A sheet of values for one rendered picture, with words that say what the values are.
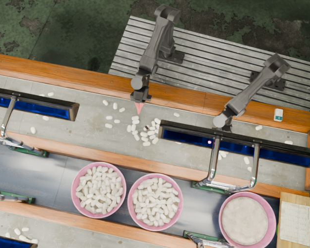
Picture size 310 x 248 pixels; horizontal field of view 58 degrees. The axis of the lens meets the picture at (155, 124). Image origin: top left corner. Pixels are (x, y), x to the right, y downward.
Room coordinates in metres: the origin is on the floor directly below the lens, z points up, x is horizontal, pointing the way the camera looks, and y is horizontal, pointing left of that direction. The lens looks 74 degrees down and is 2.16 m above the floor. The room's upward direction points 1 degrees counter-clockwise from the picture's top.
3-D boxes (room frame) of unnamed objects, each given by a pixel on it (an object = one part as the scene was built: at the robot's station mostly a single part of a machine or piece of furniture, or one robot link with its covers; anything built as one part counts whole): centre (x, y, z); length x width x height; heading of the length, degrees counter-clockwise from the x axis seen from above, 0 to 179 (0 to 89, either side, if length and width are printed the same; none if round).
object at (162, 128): (0.24, -0.32, 1.08); 0.62 x 0.08 x 0.07; 78
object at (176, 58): (0.86, -0.08, 0.71); 0.20 x 0.07 x 0.08; 72
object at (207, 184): (0.16, -0.30, 0.90); 0.20 x 0.19 x 0.45; 78
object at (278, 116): (0.44, -0.64, 0.77); 0.06 x 0.04 x 0.02; 168
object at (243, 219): (-0.07, -0.43, 0.71); 0.22 x 0.22 x 0.06
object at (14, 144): (0.37, 0.65, 0.90); 0.20 x 0.19 x 0.45; 78
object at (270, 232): (-0.07, -0.43, 0.72); 0.27 x 0.27 x 0.10
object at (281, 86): (0.68, -0.65, 0.71); 0.20 x 0.07 x 0.08; 72
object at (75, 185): (0.08, 0.28, 0.72); 0.27 x 0.27 x 0.10
